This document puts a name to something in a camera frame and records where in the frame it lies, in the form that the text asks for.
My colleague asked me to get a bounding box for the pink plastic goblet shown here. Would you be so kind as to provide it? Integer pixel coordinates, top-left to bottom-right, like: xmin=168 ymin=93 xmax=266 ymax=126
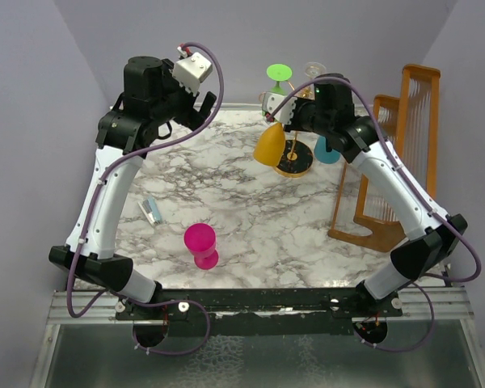
xmin=183 ymin=223 xmax=219 ymax=270

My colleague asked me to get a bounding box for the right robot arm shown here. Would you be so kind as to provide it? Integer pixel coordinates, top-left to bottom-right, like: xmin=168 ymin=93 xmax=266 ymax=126
xmin=272 ymin=74 xmax=467 ymax=316

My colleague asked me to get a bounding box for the small blue stapler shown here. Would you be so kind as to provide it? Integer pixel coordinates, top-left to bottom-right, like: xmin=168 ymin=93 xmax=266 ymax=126
xmin=138 ymin=196 xmax=162 ymax=226

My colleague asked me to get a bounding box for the gold wine glass rack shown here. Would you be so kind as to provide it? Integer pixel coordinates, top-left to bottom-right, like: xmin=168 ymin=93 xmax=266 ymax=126
xmin=259 ymin=80 xmax=314 ymax=178

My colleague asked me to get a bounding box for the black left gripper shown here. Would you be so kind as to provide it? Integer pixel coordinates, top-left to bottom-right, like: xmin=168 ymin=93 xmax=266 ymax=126
xmin=150 ymin=59 xmax=215 ymax=132

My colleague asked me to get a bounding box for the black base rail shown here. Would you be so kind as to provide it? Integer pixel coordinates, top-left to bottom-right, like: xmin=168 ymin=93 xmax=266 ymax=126
xmin=116 ymin=287 xmax=403 ymax=337

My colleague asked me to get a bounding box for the blue plastic goblet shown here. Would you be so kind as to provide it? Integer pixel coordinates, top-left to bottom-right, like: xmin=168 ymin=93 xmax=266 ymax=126
xmin=314 ymin=136 xmax=340 ymax=164

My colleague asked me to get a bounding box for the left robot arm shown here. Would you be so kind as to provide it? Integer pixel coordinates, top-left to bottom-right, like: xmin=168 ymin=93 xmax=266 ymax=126
xmin=48 ymin=53 xmax=216 ymax=319

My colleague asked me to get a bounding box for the green plastic goblet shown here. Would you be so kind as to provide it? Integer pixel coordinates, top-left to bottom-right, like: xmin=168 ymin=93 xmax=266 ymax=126
xmin=266 ymin=63 xmax=293 ymax=95

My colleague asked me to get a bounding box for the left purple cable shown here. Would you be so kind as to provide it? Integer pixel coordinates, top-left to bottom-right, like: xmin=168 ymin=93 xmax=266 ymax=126
xmin=65 ymin=41 xmax=226 ymax=357

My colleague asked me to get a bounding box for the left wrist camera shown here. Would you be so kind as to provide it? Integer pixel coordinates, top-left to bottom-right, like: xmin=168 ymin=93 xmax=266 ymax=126
xmin=171 ymin=46 xmax=213 ymax=97

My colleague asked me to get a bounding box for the wooden ribbed glass rack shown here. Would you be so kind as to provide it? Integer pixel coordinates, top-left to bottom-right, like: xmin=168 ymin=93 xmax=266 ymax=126
xmin=328 ymin=64 xmax=441 ymax=252

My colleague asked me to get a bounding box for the clear wine glass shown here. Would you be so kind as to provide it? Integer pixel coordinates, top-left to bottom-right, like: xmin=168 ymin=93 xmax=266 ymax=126
xmin=304 ymin=62 xmax=327 ymax=79

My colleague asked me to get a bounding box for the orange plastic goblet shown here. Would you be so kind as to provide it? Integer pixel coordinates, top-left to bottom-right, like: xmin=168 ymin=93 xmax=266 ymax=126
xmin=253 ymin=122 xmax=286 ymax=167

